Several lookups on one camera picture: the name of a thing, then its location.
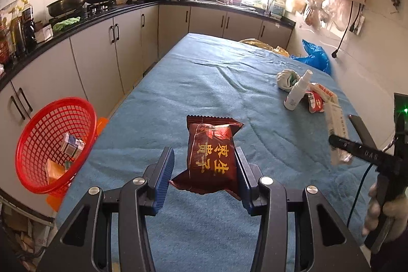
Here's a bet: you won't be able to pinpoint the person's right forearm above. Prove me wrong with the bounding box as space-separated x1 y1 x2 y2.
370 221 408 272

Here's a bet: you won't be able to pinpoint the red plastic mesh basket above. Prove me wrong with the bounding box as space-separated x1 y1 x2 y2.
15 97 98 196

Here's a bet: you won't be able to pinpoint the dark red snack packet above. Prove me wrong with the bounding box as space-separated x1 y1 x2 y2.
169 115 244 201

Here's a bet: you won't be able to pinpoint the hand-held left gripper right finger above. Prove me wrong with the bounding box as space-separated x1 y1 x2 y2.
234 146 372 272

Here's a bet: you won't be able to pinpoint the thin dark cable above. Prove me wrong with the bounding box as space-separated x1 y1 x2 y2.
347 162 375 229

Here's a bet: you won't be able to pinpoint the orange stool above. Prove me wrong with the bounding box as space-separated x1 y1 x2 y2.
46 117 109 212

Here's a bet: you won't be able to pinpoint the person's right hand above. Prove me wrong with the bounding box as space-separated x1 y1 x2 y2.
363 176 408 237

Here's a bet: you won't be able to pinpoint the yellow plastic bag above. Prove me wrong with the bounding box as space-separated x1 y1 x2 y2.
239 38 290 57

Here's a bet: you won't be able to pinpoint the blue blanket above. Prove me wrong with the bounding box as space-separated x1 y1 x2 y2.
56 33 383 272

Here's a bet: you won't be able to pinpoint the black power cord with plug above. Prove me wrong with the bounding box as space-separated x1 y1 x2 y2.
331 3 364 59

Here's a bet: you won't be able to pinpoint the green cloth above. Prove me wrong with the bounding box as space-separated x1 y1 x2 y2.
52 16 81 32

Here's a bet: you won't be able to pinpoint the red white wrapper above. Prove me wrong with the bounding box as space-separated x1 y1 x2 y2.
303 82 338 114

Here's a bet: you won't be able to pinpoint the black kitchen countertop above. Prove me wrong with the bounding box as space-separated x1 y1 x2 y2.
0 0 295 91

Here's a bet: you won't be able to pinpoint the gas stove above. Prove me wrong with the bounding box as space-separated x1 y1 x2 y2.
84 3 120 14

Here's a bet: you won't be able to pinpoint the black frying pan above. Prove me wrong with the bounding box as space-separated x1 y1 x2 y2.
46 0 89 18

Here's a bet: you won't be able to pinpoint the teal plastic container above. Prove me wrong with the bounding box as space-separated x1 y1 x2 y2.
272 1 286 18

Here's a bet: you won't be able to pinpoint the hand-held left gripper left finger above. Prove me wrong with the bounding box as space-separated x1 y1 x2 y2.
36 146 176 272

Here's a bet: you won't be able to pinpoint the dark soy sauce bottle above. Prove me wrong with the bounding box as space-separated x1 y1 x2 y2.
21 3 35 49
9 4 24 56

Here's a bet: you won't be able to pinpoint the long clear biscuit packet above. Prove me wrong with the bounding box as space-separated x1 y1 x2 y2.
325 101 353 167

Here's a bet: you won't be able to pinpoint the clear hanging plastic bags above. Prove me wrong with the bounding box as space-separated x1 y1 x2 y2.
304 0 351 32

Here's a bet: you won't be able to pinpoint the grey kitchen base cabinets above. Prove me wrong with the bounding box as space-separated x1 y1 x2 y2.
0 3 294 218

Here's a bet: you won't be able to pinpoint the white spray bottle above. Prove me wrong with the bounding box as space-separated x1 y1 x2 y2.
283 69 311 111

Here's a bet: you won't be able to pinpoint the blue plastic bag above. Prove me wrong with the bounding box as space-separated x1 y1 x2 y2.
291 39 332 75

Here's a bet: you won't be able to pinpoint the small white box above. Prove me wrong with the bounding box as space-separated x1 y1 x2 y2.
35 25 53 43

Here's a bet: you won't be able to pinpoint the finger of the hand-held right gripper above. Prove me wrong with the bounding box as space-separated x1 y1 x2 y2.
328 134 399 166

